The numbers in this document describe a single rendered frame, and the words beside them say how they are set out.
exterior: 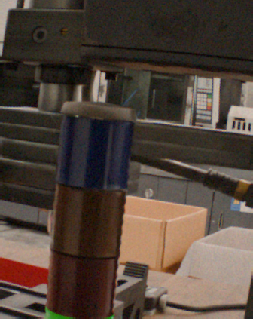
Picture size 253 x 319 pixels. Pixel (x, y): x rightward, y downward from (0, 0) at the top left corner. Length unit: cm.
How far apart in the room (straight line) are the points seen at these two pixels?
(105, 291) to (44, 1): 33
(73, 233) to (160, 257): 260
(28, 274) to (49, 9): 47
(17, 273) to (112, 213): 65
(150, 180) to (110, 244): 509
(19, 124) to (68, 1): 12
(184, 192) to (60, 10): 477
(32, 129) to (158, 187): 481
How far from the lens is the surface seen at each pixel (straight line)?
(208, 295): 114
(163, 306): 101
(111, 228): 35
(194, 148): 56
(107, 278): 36
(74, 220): 35
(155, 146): 57
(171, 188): 538
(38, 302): 72
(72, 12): 60
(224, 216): 527
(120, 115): 35
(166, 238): 295
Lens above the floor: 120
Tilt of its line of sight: 4 degrees down
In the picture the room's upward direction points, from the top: 6 degrees clockwise
